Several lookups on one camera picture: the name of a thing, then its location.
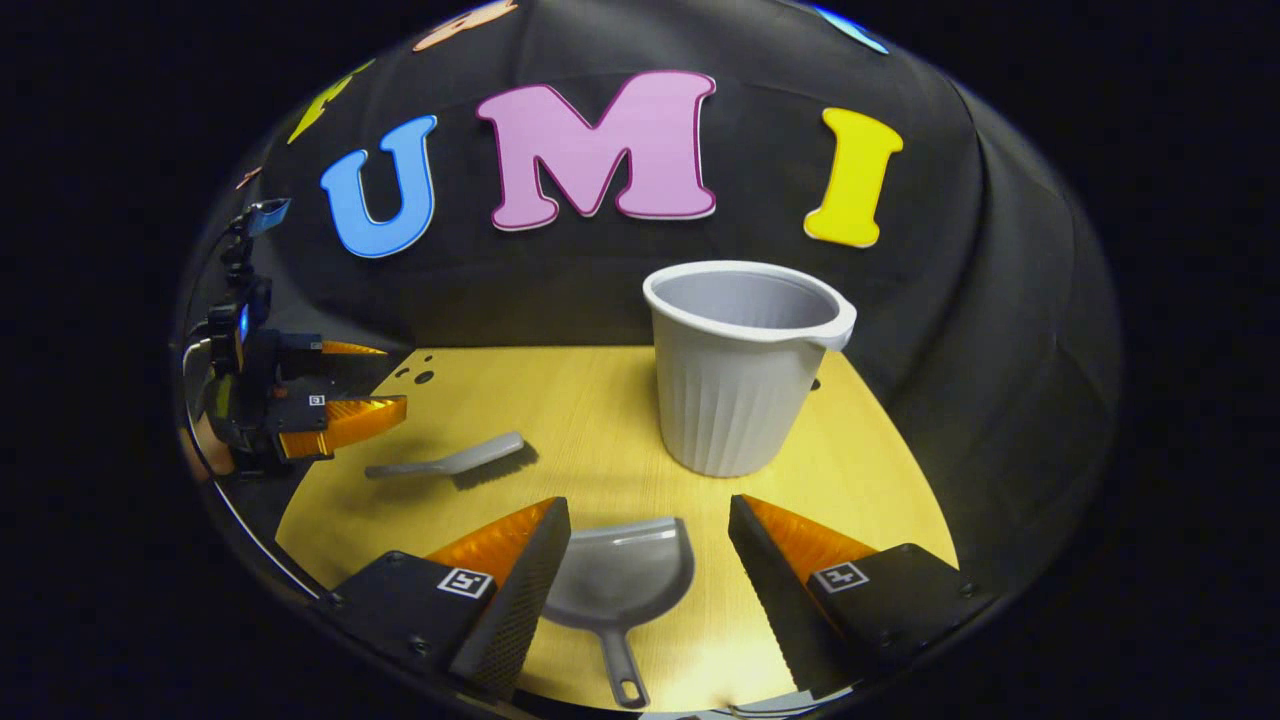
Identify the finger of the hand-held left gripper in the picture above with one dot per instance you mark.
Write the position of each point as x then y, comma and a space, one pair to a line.
350, 418
300, 347

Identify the yellow wooden desktop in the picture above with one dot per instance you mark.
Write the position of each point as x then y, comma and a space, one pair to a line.
600, 420

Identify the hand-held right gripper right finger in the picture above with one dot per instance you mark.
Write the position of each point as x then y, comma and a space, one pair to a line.
770, 590

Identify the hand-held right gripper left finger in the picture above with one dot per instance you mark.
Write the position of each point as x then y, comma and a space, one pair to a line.
525, 600

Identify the small grey broom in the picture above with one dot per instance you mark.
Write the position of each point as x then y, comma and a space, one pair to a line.
450, 463

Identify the grey dustpan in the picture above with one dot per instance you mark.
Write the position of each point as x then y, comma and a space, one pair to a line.
620, 580

